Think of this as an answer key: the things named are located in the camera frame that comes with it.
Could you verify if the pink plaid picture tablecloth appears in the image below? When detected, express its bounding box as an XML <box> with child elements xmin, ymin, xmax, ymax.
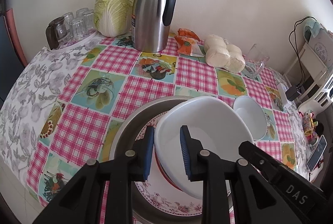
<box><xmin>26</xmin><ymin>32</ymin><xmax>310</xmax><ymax>224</ymax></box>

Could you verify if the white cup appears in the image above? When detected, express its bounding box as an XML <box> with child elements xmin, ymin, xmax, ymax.
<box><xmin>233</xmin><ymin>96</ymin><xmax>268</xmax><ymax>140</ymax></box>

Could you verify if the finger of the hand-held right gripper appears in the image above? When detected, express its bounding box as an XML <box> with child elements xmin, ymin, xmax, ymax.
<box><xmin>238</xmin><ymin>141</ymin><xmax>287</xmax><ymax>183</ymax></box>

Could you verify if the smartphone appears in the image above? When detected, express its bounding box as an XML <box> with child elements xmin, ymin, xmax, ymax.
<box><xmin>307</xmin><ymin>135</ymin><xmax>327</xmax><ymax>171</ymax></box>

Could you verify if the clear drinking glass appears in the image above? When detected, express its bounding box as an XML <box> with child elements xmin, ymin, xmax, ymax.
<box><xmin>62</xmin><ymin>12</ymin><xmax>75</xmax><ymax>31</ymax></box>
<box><xmin>70</xmin><ymin>17</ymin><xmax>85</xmax><ymax>39</ymax></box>
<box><xmin>76</xmin><ymin>8</ymin><xmax>89</xmax><ymax>22</ymax></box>
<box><xmin>82</xmin><ymin>10</ymin><xmax>96</xmax><ymax>32</ymax></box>

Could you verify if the pink board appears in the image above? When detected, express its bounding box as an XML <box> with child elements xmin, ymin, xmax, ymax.
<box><xmin>5</xmin><ymin>7</ymin><xmax>28</xmax><ymax>66</ymax></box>

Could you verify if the white glass tray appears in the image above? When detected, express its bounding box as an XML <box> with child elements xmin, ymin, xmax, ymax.
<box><xmin>48</xmin><ymin>30</ymin><xmax>101</xmax><ymax>54</ymax></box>

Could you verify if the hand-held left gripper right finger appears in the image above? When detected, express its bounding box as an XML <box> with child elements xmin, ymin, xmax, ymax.
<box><xmin>180</xmin><ymin>125</ymin><xmax>284</xmax><ymax>224</ymax></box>

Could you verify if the white cutout chair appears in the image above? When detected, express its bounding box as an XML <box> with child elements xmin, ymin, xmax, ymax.
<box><xmin>298</xmin><ymin>68</ymin><xmax>333</xmax><ymax>111</ymax></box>

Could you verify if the stainless steel thermos jug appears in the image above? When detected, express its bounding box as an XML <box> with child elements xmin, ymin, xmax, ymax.
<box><xmin>131</xmin><ymin>0</ymin><xmax>178</xmax><ymax>53</ymax></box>

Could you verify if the floral round plate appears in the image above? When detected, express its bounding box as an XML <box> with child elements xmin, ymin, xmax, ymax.
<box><xmin>134</xmin><ymin>111</ymin><xmax>205</xmax><ymax>217</ymax></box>

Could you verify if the white power strip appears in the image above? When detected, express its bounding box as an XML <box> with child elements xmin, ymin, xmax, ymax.
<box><xmin>277</xmin><ymin>84</ymin><xmax>293</xmax><ymax>109</ymax></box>

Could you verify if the black cable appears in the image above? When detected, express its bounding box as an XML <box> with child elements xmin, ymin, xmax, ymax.
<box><xmin>293</xmin><ymin>20</ymin><xmax>316</xmax><ymax>88</ymax></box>
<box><xmin>288</xmin><ymin>16</ymin><xmax>316</xmax><ymax>88</ymax></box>

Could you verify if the yellow candy roll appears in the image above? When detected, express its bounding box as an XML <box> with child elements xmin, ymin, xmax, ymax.
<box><xmin>302</xmin><ymin>111</ymin><xmax>315</xmax><ymax>136</ymax></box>

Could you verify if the orange snack packet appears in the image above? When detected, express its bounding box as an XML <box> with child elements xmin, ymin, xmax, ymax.
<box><xmin>175</xmin><ymin>28</ymin><xmax>205</xmax><ymax>57</ymax></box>

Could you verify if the napa cabbage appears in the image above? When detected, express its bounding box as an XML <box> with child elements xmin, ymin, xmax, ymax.
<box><xmin>94</xmin><ymin>0</ymin><xmax>134</xmax><ymax>37</ymax></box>

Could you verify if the black power adapter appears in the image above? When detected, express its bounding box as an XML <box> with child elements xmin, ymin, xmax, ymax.
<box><xmin>285</xmin><ymin>85</ymin><xmax>299</xmax><ymax>101</ymax></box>

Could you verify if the white wooden chair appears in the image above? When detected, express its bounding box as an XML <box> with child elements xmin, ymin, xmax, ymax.
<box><xmin>282</xmin><ymin>41</ymin><xmax>333</xmax><ymax>89</ymax></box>

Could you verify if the stainless steel plate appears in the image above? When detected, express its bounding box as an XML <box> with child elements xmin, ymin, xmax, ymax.
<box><xmin>109</xmin><ymin>95</ymin><xmax>232</xmax><ymax>224</ymax></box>

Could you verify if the teal cloth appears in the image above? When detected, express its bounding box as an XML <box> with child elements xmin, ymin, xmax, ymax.
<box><xmin>304</xmin><ymin>17</ymin><xmax>324</xmax><ymax>40</ymax></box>

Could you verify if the light blue bowl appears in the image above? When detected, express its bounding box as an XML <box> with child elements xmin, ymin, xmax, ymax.
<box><xmin>153</xmin><ymin>96</ymin><xmax>255</xmax><ymax>200</ymax></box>

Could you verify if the clear glass mug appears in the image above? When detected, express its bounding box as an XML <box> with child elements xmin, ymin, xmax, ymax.
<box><xmin>243</xmin><ymin>44</ymin><xmax>270</xmax><ymax>79</ymax></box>

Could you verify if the bag of steamed buns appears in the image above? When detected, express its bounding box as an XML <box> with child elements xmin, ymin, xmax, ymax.
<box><xmin>204</xmin><ymin>34</ymin><xmax>246</xmax><ymax>74</ymax></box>

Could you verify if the white printed board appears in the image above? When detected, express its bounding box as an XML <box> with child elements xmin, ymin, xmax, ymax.
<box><xmin>311</xmin><ymin>29</ymin><xmax>333</xmax><ymax>63</ymax></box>

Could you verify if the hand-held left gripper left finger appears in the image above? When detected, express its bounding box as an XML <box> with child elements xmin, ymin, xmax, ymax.
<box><xmin>32</xmin><ymin>125</ymin><xmax>156</xmax><ymax>224</ymax></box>

